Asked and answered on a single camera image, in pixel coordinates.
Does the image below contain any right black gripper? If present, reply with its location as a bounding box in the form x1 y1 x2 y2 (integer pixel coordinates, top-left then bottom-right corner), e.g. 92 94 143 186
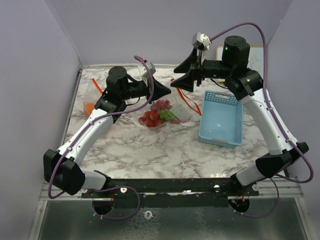
170 46 233 92

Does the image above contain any blue plastic basket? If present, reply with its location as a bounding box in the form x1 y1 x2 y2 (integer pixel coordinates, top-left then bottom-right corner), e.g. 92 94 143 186
198 90 244 149

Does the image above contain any purple grape bunch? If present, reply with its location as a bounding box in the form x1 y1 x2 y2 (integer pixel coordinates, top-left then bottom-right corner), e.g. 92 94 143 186
151 99 181 125

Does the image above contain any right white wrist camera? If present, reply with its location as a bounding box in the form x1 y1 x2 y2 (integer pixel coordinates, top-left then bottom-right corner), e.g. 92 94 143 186
191 32 212 54

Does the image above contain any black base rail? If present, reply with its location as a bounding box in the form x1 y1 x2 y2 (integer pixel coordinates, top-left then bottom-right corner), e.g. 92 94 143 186
81 177 259 209

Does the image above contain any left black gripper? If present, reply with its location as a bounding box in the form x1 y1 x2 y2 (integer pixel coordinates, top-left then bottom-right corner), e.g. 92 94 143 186
120 74 171 104

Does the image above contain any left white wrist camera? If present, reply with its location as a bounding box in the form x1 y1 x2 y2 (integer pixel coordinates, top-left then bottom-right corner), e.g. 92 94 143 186
138 59 156 85

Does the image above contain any clear bag orange zipper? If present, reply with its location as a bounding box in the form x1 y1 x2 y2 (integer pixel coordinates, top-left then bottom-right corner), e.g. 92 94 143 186
82 78 107 129

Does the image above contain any green grape bunch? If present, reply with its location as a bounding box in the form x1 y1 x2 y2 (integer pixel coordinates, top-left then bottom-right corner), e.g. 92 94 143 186
157 109 177 122

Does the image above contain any small framed whiteboard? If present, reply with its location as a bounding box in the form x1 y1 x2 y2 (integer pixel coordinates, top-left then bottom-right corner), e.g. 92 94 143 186
214 45 264 83

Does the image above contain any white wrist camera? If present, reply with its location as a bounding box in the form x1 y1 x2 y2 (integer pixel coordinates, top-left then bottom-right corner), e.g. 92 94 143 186
138 59 156 85
191 32 212 54

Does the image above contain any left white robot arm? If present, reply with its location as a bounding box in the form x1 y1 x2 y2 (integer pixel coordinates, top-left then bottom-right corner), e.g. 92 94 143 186
43 61 171 199

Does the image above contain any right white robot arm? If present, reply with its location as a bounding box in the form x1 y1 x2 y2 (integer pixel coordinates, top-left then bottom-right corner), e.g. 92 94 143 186
171 32 309 196

